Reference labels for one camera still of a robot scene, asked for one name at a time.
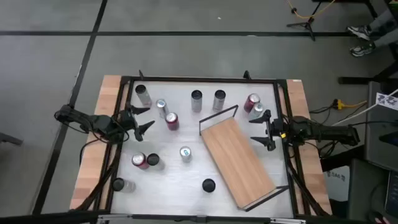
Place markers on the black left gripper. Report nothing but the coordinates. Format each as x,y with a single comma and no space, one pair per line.
127,121

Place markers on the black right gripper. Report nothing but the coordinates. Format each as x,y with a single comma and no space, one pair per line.
276,128

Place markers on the white Celsius energy drink can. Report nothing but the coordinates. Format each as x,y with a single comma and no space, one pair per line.
122,185
143,97
196,104
218,104
209,185
154,160

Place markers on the silver blue Red Bull can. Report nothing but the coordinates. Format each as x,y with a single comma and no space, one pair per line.
255,112
186,154
163,110

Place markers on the red soda can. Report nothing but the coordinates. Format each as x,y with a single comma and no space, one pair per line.
140,161
249,105
172,123

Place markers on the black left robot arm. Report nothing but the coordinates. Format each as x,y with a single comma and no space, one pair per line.
93,124

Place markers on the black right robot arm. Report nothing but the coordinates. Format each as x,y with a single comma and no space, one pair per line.
320,130

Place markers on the white printed box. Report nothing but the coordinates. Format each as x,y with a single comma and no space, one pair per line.
337,182

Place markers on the black desk leg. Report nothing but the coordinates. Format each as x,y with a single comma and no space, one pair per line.
357,80

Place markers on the black tripod stand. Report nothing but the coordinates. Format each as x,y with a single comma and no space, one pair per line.
306,25

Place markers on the grey desk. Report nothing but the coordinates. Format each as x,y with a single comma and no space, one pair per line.
381,137

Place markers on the dark grey cabinet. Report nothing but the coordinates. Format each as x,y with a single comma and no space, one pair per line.
367,186

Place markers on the white printed paper tag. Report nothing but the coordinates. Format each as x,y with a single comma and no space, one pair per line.
387,101

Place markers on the person's shoe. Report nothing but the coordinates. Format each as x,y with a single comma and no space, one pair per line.
362,49
359,31

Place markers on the grey furniture foot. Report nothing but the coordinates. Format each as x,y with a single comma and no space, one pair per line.
9,138

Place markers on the person's leg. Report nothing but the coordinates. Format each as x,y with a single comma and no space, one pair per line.
387,37
384,18

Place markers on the wooden shelf with black frame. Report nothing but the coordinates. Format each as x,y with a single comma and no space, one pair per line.
236,158

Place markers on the black frame bracket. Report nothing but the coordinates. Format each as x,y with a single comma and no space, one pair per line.
141,74
246,74

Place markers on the silver aluminium rail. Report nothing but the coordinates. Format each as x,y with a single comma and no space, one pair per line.
199,219

